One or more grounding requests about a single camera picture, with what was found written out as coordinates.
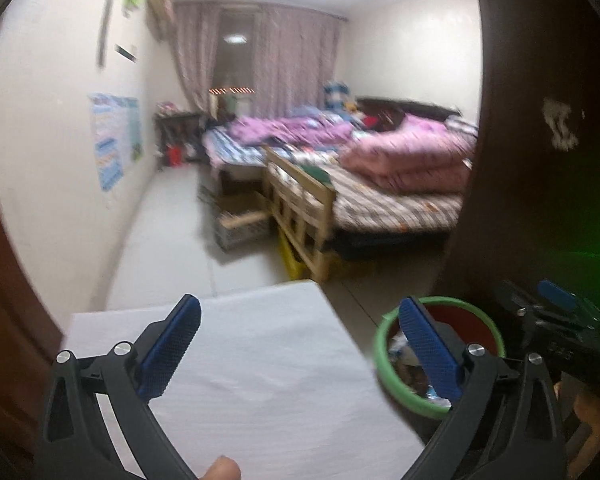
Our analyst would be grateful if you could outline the green rimmed red trash bin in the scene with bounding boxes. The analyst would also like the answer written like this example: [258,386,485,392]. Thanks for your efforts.
[373,296,506,420]

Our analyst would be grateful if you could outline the person right hand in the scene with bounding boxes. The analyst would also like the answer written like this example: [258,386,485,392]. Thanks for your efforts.
[554,377,600,479]

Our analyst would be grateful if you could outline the person left hand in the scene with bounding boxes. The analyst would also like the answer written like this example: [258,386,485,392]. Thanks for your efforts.
[202,455,242,480]

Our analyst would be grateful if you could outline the brown wooden door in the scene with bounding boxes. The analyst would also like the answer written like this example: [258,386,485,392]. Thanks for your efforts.
[0,213,61,469]

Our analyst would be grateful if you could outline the dark wardrobe side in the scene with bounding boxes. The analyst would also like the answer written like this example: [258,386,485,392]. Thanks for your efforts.
[434,0,600,309]

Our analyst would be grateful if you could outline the pink folded quilt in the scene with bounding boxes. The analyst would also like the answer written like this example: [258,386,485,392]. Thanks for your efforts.
[339,115,478,194]

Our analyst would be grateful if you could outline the bed with checkered sheet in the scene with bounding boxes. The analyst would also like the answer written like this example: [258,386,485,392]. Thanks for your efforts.
[202,126,463,259]

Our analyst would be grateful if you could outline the yellow plastic crate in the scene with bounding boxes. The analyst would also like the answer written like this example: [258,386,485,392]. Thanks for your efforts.
[278,230,311,281]

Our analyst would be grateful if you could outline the cardboard box on floor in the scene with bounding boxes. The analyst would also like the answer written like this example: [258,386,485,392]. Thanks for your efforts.
[214,192,271,252]

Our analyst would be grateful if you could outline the red bucket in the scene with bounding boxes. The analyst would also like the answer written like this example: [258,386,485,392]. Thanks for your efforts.
[166,145,184,167]

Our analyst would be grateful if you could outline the dark side table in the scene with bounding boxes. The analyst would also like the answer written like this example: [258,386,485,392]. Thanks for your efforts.
[154,112,208,167]

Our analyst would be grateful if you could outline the blue white striped pillow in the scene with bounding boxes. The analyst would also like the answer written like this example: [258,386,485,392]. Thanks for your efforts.
[324,80,350,110]

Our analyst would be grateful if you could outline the purple rumpled blanket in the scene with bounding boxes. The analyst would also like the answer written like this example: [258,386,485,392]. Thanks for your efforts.
[227,117,354,146]

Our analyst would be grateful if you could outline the pink curtains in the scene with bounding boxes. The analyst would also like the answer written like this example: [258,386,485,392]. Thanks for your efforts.
[171,1,343,118]

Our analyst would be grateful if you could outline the wooden bed rail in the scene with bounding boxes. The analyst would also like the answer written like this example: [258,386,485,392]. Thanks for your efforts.
[263,146,336,283]

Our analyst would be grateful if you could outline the blue wall poster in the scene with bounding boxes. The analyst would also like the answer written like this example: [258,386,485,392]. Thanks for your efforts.
[90,93,144,192]

